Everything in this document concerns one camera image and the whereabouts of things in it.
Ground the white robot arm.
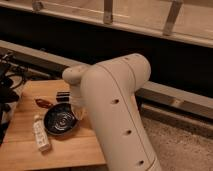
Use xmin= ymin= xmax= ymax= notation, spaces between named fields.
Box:
xmin=62 ymin=53 xmax=162 ymax=171

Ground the wooden table board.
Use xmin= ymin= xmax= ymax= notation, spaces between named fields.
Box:
xmin=0 ymin=80 xmax=105 ymax=171

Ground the black cables and equipment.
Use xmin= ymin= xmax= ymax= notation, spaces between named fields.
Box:
xmin=0 ymin=51 xmax=34 ymax=146

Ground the black rectangular block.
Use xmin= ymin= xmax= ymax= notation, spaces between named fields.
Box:
xmin=56 ymin=91 xmax=70 ymax=102

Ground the white plastic bottle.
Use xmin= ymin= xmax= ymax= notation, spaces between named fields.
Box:
xmin=33 ymin=115 xmax=51 ymax=152

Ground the red chili pepper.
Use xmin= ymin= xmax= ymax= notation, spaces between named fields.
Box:
xmin=35 ymin=99 xmax=53 ymax=109

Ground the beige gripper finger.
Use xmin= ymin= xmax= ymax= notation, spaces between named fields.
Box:
xmin=73 ymin=107 xmax=85 ymax=121

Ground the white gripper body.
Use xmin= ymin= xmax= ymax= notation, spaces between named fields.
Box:
xmin=70 ymin=84 xmax=85 ymax=110

